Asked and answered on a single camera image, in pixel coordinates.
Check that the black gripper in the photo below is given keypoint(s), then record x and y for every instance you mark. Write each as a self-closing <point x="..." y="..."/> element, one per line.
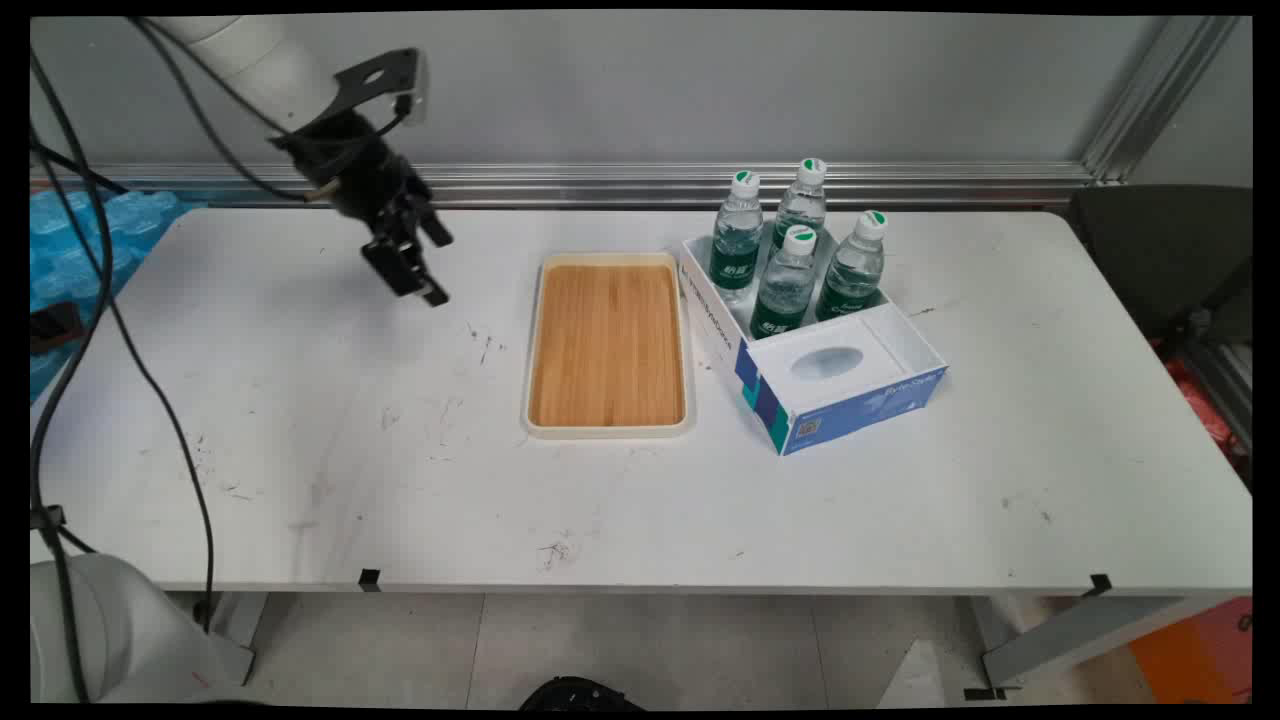
<point x="365" y="170"/>

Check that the green label water bottle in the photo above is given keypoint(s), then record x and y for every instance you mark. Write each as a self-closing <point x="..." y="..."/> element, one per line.
<point x="783" y="295"/>
<point x="736" y="250"/>
<point x="803" y="205"/>
<point x="853" y="275"/>

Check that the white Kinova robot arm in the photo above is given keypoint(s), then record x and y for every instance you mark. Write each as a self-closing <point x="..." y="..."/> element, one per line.
<point x="255" y="60"/>

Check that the wooden tray cream rim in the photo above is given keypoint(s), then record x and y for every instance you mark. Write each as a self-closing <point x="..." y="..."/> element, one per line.
<point x="607" y="345"/>

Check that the black tape marker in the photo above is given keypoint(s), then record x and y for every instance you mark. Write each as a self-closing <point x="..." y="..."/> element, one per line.
<point x="369" y="579"/>
<point x="1100" y="585"/>

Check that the white table leg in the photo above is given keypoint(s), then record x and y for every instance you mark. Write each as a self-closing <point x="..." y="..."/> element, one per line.
<point x="235" y="630"/>
<point x="1080" y="630"/>

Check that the black round object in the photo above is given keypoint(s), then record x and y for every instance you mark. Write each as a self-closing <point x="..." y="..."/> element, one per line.
<point x="580" y="693"/>

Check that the white blue tissue box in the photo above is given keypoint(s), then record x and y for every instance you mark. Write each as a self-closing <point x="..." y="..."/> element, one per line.
<point x="870" y="395"/>

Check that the dark grey chair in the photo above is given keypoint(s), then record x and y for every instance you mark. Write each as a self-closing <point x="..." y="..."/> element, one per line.
<point x="1150" y="250"/>

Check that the red bag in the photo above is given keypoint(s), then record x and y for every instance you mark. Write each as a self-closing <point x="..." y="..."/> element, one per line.
<point x="1200" y="405"/>

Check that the orange box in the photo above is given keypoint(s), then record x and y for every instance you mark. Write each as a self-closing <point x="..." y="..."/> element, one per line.
<point x="1195" y="655"/>

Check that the aluminium frame rail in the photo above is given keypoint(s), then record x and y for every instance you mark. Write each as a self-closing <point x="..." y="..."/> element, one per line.
<point x="650" y="185"/>

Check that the aluminium frame post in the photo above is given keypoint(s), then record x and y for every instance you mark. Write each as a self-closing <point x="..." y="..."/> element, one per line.
<point x="1160" y="95"/>

